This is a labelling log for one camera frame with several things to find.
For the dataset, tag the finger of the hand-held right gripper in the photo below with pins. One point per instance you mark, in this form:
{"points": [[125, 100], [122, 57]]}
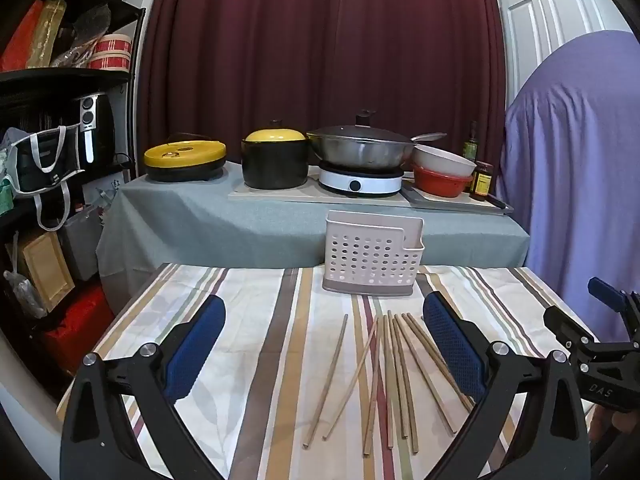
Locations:
{"points": [[567, 327], [605, 290]]}

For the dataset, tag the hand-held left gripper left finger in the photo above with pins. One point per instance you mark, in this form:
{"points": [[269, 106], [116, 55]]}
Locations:
{"points": [[200, 347]]}

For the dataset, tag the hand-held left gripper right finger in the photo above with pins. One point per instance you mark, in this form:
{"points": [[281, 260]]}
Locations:
{"points": [[452, 350]]}

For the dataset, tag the pile of wooden chopsticks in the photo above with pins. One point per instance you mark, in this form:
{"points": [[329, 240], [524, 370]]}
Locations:
{"points": [[387, 385]]}

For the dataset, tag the beige perforated utensil holder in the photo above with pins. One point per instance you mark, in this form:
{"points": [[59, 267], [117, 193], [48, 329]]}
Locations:
{"points": [[367, 260]]}

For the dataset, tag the person's right hand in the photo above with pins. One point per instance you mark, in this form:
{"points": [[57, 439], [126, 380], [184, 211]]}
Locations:
{"points": [[625, 421]]}

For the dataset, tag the striped tablecloth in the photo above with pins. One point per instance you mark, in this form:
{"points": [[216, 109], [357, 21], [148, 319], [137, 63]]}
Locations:
{"points": [[280, 340]]}

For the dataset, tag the red package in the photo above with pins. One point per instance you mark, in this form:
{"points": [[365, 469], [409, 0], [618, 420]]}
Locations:
{"points": [[80, 330]]}

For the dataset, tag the grey-green tablecloth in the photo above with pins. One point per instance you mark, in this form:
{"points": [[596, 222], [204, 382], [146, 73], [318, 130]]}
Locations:
{"points": [[200, 220]]}

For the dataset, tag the grey tray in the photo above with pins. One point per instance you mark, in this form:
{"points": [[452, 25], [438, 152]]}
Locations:
{"points": [[500, 208]]}

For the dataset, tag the purple cloth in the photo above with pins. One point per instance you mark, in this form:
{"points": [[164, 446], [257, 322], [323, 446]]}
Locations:
{"points": [[575, 160]]}

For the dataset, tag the grey box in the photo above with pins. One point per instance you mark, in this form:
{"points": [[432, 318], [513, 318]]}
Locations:
{"points": [[82, 245]]}

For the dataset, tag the sauce jar with yellow label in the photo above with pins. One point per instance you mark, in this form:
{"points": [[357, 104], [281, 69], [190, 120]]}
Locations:
{"points": [[482, 182]]}

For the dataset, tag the red colander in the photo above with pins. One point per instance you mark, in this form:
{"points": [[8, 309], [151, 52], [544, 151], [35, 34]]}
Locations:
{"points": [[440, 185]]}

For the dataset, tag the crumpled plastic bag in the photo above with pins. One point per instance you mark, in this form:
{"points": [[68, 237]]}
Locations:
{"points": [[22, 292]]}

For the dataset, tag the beige bowl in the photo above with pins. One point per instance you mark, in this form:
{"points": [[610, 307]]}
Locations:
{"points": [[442, 160]]}

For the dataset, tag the black pan with yellow lid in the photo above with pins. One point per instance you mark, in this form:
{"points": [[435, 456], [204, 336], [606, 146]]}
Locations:
{"points": [[185, 157]]}

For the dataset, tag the white induction cooker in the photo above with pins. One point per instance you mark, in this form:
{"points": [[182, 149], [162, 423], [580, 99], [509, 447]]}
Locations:
{"points": [[360, 182]]}

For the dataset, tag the black clay pot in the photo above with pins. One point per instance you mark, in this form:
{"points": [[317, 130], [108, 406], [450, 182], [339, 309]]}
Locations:
{"points": [[275, 167]]}

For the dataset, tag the dark oil bottle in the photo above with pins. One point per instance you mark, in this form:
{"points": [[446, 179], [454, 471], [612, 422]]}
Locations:
{"points": [[470, 147]]}

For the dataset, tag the stainless steel wok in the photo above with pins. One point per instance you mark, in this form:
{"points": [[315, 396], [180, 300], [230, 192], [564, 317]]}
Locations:
{"points": [[360, 155]]}

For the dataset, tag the yellow pot lid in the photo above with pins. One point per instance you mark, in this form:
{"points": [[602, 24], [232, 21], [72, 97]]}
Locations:
{"points": [[274, 135]]}

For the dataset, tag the dark wok lid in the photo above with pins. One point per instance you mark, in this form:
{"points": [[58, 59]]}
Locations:
{"points": [[360, 135]]}

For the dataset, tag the black air fryer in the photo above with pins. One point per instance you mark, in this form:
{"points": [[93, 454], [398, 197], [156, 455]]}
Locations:
{"points": [[97, 130]]}

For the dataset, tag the black tote bag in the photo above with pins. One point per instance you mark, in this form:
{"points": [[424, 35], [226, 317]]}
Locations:
{"points": [[45, 160]]}

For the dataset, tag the green package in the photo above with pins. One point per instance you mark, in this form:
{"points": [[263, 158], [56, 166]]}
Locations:
{"points": [[5, 190]]}

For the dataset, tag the white door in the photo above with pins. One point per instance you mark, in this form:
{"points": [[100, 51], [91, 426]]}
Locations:
{"points": [[530, 25]]}

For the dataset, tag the black shelf unit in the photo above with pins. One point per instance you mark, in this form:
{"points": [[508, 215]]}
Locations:
{"points": [[65, 80]]}

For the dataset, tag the red and white striped box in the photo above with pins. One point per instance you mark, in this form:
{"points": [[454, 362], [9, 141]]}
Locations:
{"points": [[111, 52]]}

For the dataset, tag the maroon curtain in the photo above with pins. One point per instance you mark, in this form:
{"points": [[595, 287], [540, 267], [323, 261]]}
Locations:
{"points": [[320, 45]]}

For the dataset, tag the clear mesh bag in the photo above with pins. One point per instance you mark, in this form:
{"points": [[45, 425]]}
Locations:
{"points": [[82, 35]]}

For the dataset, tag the gold package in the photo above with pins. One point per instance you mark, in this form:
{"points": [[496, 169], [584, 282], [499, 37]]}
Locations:
{"points": [[47, 32]]}

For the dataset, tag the red bag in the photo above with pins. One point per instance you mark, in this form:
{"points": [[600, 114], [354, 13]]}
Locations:
{"points": [[20, 40]]}

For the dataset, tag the wooden frame board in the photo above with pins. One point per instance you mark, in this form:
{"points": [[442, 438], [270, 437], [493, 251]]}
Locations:
{"points": [[47, 270]]}

